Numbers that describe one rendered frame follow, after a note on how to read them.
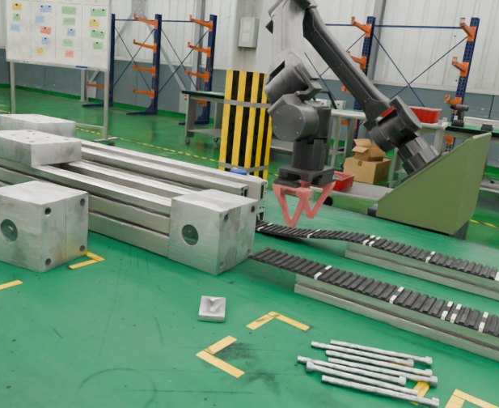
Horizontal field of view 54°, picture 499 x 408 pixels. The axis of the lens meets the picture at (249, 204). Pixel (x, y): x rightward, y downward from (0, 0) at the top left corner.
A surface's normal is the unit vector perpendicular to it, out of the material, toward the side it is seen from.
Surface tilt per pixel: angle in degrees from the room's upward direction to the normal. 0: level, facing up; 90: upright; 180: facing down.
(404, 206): 90
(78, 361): 0
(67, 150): 90
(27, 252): 90
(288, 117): 90
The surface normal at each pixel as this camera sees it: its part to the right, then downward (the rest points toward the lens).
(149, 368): 0.10, -0.96
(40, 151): 0.84, 0.22
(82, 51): -0.29, 0.21
